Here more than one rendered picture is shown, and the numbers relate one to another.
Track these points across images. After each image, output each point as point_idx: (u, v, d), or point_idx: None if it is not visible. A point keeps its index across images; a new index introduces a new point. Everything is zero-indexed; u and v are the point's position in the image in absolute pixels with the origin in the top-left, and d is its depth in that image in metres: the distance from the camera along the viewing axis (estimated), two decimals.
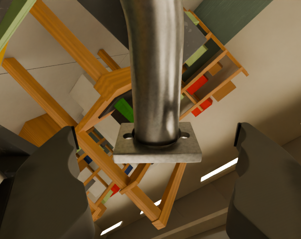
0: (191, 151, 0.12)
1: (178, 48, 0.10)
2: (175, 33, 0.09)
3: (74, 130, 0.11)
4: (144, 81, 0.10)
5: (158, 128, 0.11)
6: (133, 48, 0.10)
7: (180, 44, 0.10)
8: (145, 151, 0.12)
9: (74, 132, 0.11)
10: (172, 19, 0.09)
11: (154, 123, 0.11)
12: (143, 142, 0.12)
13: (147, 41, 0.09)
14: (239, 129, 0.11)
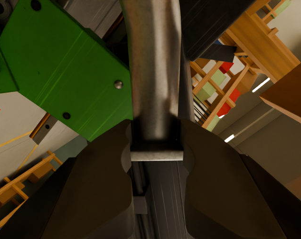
0: None
1: (175, 47, 0.10)
2: (173, 32, 0.10)
3: (133, 124, 0.12)
4: (142, 79, 0.10)
5: (156, 125, 0.12)
6: (132, 47, 0.10)
7: (177, 42, 0.10)
8: (144, 148, 0.12)
9: (132, 125, 0.12)
10: (169, 18, 0.09)
11: (152, 120, 0.11)
12: (142, 140, 0.12)
13: (145, 40, 0.10)
14: (179, 125, 0.12)
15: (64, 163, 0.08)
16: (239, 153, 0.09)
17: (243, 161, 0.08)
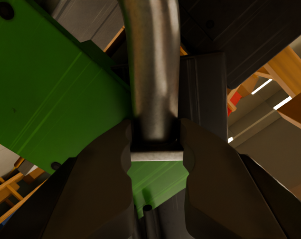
0: None
1: (174, 47, 0.10)
2: (172, 32, 0.10)
3: (133, 124, 0.12)
4: (141, 80, 0.10)
5: (156, 126, 0.12)
6: (131, 48, 0.10)
7: (177, 43, 0.10)
8: (144, 149, 0.12)
9: (132, 126, 0.12)
10: (168, 19, 0.09)
11: (152, 121, 0.11)
12: (142, 141, 0.12)
13: (145, 41, 0.09)
14: (179, 125, 0.12)
15: (64, 163, 0.08)
16: (239, 153, 0.09)
17: (243, 161, 0.08)
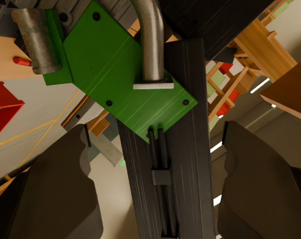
0: (168, 82, 0.26)
1: (161, 34, 0.24)
2: (159, 28, 0.23)
3: (87, 128, 0.11)
4: (146, 49, 0.24)
5: (153, 71, 0.25)
6: (142, 34, 0.24)
7: (162, 32, 0.24)
8: (147, 82, 0.26)
9: (87, 130, 0.11)
10: (157, 22, 0.23)
11: (151, 68, 0.25)
12: (146, 79, 0.26)
13: (148, 31, 0.23)
14: (226, 127, 0.11)
15: (14, 180, 0.08)
16: (290, 166, 0.08)
17: (294, 175, 0.08)
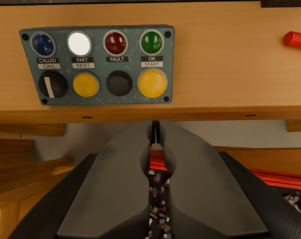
0: None
1: None
2: None
3: (154, 124, 0.12)
4: None
5: None
6: None
7: None
8: None
9: (154, 126, 0.12)
10: None
11: None
12: None
13: None
14: (158, 126, 0.12)
15: (85, 159, 0.09)
16: (218, 151, 0.09)
17: (222, 158, 0.09)
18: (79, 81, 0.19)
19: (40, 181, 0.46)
